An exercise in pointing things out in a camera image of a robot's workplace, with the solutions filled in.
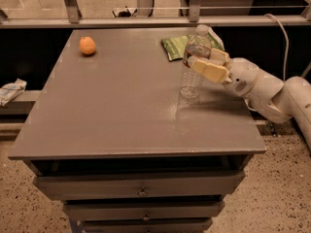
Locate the bottom grey drawer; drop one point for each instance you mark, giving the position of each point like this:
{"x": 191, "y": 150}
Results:
{"x": 177, "y": 225}

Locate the grey drawer cabinet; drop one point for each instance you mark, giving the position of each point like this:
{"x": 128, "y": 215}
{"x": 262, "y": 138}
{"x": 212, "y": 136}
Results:
{"x": 120, "y": 112}

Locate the grey metal rail frame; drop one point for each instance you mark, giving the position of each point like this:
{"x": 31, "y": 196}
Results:
{"x": 98, "y": 13}

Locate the orange fruit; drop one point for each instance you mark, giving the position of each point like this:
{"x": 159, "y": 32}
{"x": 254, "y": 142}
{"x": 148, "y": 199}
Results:
{"x": 87, "y": 46}

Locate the top grey drawer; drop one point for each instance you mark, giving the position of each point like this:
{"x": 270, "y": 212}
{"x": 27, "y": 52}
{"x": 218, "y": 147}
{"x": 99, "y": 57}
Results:
{"x": 139, "y": 185}

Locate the middle grey drawer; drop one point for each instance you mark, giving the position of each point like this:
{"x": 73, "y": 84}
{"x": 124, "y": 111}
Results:
{"x": 144, "y": 211}

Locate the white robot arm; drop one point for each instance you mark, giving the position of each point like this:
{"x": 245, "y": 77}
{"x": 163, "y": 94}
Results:
{"x": 264, "y": 93}

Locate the clear plastic water bottle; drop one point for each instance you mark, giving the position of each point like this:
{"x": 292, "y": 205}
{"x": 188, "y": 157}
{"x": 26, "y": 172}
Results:
{"x": 197, "y": 48}

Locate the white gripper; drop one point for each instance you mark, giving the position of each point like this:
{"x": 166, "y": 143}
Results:
{"x": 241, "y": 77}

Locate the green chip bag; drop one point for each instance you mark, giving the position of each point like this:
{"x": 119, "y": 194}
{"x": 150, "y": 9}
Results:
{"x": 175, "y": 46}

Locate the grey drawer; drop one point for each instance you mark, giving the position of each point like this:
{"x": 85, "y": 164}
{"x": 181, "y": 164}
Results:
{"x": 177, "y": 225}
{"x": 144, "y": 211}
{"x": 139, "y": 185}

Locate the black white object on floor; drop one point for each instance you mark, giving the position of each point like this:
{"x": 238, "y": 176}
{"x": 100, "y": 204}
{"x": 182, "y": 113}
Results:
{"x": 124, "y": 12}

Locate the white folded cloth packet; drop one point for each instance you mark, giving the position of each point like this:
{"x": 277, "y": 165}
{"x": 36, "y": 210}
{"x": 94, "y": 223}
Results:
{"x": 10, "y": 91}

